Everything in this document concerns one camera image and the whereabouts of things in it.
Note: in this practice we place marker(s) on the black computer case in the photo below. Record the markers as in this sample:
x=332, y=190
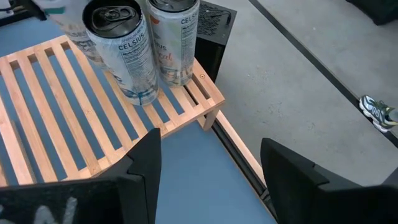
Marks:
x=214, y=31

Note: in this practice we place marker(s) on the wooden slatted shelf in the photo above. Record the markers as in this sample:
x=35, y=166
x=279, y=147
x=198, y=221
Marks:
x=209, y=91

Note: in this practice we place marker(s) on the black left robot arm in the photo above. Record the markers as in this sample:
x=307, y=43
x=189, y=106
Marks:
x=28, y=9

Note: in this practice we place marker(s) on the black object on floor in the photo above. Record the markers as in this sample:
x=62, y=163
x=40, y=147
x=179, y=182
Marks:
x=379, y=11

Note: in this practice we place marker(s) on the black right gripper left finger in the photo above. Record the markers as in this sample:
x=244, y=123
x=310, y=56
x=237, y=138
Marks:
x=77, y=202

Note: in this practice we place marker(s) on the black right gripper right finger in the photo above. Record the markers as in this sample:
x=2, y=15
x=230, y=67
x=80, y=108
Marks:
x=326, y=202

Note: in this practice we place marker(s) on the person's grey sneaker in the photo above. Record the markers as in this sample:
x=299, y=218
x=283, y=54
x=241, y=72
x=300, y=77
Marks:
x=374, y=112

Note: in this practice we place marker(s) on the white Celsius can black lid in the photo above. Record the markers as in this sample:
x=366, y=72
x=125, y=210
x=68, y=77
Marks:
x=77, y=37
x=130, y=62
x=177, y=46

